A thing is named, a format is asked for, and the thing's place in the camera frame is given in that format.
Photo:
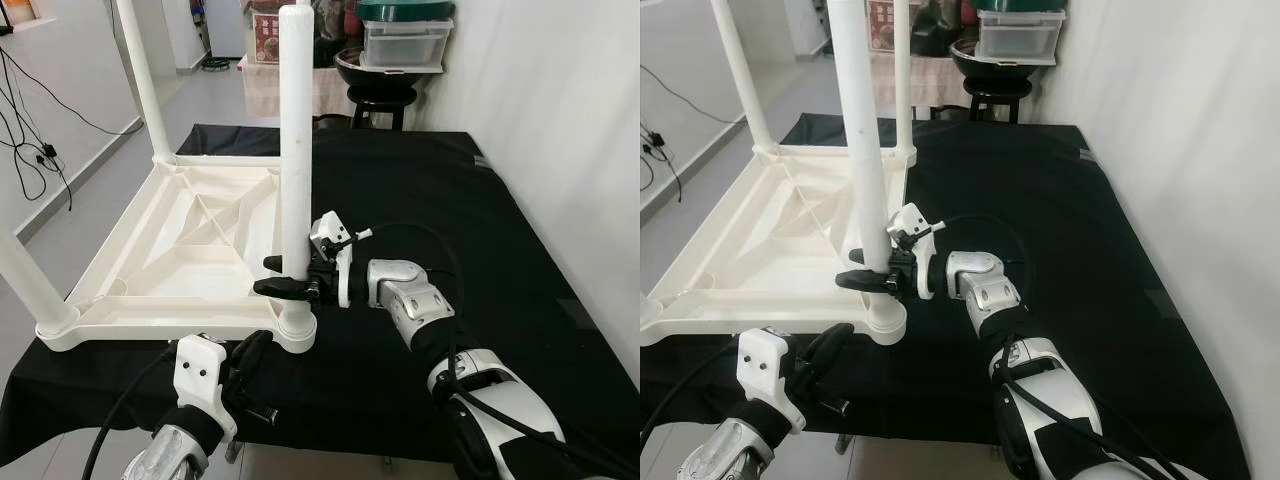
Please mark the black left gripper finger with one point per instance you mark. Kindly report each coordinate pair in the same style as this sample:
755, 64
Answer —
828, 348
253, 355

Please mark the white plastic children table top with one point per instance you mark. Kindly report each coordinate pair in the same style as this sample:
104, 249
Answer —
760, 240
170, 250

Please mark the black tablecloth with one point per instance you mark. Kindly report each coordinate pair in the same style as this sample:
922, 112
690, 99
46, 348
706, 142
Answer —
1080, 250
500, 250

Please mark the beige table cover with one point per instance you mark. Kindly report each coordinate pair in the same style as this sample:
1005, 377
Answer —
935, 82
260, 90

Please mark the black stool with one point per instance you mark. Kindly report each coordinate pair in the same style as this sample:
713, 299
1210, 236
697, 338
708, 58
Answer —
998, 95
383, 100

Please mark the clear tape piece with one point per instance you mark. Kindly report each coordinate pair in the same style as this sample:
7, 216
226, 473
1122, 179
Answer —
482, 161
1090, 156

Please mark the small black floor object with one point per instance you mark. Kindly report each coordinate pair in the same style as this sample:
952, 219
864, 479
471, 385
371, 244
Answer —
216, 65

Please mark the red print carton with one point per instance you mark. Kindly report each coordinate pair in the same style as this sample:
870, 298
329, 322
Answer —
880, 28
267, 40

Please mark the black bag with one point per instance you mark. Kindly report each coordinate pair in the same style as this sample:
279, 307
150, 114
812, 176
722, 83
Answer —
335, 35
940, 30

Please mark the orange lid storage box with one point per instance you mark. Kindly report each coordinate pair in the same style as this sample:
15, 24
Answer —
262, 5

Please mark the dark green plastic lid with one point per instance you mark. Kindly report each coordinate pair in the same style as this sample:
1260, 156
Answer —
1020, 5
405, 8

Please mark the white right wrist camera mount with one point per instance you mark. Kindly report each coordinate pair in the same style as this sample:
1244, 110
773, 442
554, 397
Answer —
328, 228
908, 220

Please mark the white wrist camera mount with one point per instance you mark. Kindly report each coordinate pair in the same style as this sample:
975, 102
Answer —
200, 375
765, 368
328, 228
908, 220

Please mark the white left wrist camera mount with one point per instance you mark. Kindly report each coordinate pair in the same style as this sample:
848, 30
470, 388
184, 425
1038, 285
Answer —
200, 375
765, 368

